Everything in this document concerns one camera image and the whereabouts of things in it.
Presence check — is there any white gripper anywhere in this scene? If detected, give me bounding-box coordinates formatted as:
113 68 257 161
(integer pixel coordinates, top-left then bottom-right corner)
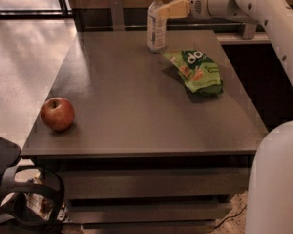
157 0 236 20

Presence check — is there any clear plastic water bottle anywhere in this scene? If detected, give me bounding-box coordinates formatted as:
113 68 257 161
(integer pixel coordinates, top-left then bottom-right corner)
147 0 167 53

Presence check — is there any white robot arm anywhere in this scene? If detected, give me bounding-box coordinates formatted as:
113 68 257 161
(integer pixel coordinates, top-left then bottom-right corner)
155 0 293 234

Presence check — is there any red apple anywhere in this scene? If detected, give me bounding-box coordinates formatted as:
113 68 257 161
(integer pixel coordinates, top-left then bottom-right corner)
40 97 75 132

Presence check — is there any green chip bag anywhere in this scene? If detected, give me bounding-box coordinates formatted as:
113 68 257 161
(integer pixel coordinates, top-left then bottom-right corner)
163 50 223 97

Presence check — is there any top grey drawer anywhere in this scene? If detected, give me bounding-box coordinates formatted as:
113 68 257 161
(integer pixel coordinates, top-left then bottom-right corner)
59 168 249 199

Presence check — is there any grey drawer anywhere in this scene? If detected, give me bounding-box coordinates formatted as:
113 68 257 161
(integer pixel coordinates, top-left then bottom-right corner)
82 221 215 234
59 168 249 199
68 202 231 224

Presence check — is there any middle grey drawer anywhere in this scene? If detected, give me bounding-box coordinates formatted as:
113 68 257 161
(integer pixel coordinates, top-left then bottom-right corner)
68 202 231 224

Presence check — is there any bottom grey drawer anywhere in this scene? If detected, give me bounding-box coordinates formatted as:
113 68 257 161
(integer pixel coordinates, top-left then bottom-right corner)
82 221 215 234

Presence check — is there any black office chair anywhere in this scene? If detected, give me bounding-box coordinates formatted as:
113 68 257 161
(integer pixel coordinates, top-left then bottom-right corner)
0 137 64 234

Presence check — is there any left metal bracket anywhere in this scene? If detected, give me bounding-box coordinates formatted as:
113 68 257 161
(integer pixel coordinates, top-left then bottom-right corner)
109 0 125 31

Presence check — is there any metal bracket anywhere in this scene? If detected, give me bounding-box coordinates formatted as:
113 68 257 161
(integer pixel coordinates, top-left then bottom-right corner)
109 0 125 31
240 23 257 40

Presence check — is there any right metal bracket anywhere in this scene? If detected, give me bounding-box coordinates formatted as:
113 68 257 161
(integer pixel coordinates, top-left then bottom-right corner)
240 23 257 40

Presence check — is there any black power cable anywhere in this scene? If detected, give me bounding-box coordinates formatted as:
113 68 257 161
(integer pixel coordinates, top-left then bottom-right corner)
214 204 248 230

